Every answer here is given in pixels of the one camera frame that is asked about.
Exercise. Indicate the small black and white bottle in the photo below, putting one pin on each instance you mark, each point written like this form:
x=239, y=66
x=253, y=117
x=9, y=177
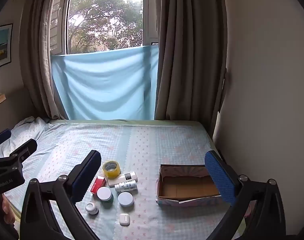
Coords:
x=91, y=208

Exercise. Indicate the yellow tape roll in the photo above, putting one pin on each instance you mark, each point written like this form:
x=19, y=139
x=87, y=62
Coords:
x=112, y=169

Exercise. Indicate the white earbuds case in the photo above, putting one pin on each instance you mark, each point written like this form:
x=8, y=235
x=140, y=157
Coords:
x=124, y=219

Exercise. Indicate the white pill bottle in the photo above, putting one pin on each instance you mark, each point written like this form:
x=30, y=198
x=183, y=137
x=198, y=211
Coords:
x=127, y=186

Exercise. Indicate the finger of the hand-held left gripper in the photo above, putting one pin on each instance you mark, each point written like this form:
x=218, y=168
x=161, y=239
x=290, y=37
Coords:
x=1, y=137
x=25, y=148

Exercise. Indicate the light blue cloth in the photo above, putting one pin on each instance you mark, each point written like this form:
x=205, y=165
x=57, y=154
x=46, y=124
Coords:
x=102, y=85

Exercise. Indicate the framed wall poster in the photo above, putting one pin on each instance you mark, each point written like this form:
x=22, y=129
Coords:
x=0, y=46

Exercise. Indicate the pink cardboard box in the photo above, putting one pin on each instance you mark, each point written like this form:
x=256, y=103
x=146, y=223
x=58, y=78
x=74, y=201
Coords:
x=187, y=187

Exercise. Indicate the white remote control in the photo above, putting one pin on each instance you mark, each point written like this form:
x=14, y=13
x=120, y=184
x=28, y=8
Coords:
x=124, y=176

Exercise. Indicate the white crumpled pillow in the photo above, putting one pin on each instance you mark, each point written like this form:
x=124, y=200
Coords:
x=29, y=130

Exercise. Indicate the blue checked printed bedsheet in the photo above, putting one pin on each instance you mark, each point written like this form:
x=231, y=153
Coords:
x=142, y=145

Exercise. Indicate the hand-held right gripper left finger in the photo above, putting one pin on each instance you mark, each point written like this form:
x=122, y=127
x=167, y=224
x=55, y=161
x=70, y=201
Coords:
x=85, y=172

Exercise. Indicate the window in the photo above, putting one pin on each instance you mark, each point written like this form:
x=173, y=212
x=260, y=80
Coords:
x=104, y=17

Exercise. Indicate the person's left hand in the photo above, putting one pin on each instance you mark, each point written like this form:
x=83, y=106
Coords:
x=8, y=208

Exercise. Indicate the red carton box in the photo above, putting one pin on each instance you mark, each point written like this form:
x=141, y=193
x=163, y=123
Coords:
x=98, y=184

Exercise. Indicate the brown curtain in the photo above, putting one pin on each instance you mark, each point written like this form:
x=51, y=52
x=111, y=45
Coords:
x=189, y=55
x=39, y=55

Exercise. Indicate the yellow sticky note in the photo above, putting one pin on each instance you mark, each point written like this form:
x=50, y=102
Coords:
x=1, y=98

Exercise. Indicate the white jar with pale lid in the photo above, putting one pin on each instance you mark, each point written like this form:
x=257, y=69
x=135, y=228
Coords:
x=125, y=199

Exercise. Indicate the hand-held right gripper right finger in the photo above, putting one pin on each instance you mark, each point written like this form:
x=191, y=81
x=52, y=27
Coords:
x=219, y=177

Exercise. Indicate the green jar with white lid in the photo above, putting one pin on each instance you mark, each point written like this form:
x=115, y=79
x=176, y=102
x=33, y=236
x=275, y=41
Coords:
x=104, y=194

